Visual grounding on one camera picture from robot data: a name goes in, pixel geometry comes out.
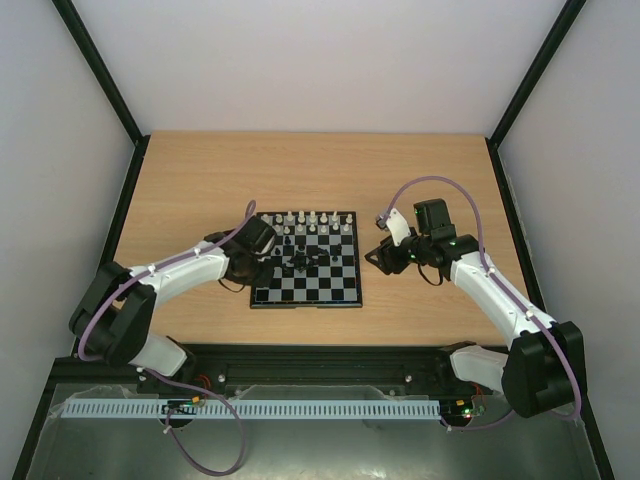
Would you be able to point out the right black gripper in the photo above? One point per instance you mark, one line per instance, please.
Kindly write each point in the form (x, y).
(388, 256)

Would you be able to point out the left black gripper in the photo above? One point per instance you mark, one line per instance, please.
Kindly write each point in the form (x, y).
(264, 281)

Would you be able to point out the black and white chessboard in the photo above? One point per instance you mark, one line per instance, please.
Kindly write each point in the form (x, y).
(329, 285)

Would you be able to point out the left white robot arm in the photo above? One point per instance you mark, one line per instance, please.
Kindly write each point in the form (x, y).
(113, 320)

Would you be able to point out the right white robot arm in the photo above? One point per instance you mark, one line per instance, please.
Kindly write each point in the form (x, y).
(543, 368)

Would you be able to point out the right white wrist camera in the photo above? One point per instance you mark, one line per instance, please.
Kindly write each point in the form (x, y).
(396, 224)

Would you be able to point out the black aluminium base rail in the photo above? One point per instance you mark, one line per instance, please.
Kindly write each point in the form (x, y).
(423, 370)

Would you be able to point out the white slotted cable duct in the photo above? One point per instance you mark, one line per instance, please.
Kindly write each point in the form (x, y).
(88, 408)

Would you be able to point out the left black frame post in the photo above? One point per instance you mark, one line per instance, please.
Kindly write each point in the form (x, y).
(90, 52)

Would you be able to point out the black frame post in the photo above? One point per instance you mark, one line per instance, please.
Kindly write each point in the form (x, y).
(90, 52)
(542, 59)

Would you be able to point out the right black frame post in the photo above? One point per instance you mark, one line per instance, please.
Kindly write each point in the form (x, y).
(542, 59)

